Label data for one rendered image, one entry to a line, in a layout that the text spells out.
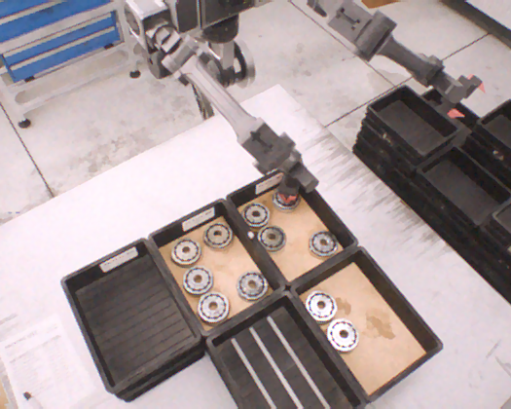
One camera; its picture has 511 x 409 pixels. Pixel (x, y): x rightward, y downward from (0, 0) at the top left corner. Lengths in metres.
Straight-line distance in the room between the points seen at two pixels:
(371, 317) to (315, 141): 0.86
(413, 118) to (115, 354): 1.90
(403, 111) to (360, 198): 0.83
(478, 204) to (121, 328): 1.82
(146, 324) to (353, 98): 2.31
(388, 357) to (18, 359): 1.21
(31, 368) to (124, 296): 0.39
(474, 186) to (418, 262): 0.85
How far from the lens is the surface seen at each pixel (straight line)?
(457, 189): 2.51
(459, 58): 3.91
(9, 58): 3.01
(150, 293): 1.52
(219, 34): 1.49
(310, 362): 1.45
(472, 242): 2.38
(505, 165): 2.58
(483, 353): 1.79
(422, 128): 2.54
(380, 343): 1.52
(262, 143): 1.00
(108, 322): 1.52
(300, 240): 1.59
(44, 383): 1.68
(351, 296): 1.54
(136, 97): 3.24
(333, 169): 1.95
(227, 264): 1.54
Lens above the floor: 2.24
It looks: 58 degrees down
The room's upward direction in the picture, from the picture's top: 4 degrees clockwise
